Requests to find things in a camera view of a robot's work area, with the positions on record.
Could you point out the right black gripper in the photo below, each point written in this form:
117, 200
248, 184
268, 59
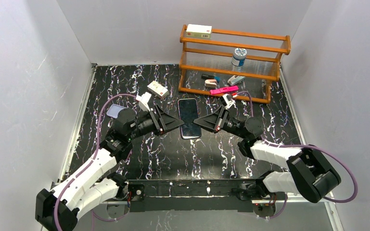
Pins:
220, 118

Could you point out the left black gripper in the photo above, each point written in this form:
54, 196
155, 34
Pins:
157, 119

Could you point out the white smartphone dark screen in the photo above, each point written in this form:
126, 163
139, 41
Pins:
189, 118

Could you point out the black phone case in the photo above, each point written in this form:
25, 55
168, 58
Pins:
179, 127

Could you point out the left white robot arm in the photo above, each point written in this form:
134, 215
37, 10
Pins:
61, 208

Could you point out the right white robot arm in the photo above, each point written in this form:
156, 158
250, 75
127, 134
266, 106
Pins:
308, 172

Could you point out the pink highlighter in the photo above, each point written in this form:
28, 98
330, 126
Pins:
224, 90

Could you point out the white red small box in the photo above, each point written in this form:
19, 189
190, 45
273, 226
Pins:
158, 89

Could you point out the beige small stapler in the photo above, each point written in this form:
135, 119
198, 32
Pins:
210, 83

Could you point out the black teal marker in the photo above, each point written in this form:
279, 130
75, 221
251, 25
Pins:
205, 77

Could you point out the white teal stapler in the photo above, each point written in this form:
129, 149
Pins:
234, 80

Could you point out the lavender smartphone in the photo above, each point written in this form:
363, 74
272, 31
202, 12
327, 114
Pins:
114, 110

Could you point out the orange wooden shelf rack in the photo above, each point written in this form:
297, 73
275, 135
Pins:
248, 60

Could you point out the blue white round jar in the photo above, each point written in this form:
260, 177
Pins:
239, 57

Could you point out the white box on shelf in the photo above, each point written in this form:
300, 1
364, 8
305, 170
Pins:
198, 31

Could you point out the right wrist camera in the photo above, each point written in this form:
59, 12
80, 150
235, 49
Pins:
228, 100

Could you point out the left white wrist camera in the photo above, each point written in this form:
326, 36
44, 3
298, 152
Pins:
143, 101

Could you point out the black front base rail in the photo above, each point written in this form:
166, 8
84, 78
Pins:
187, 195

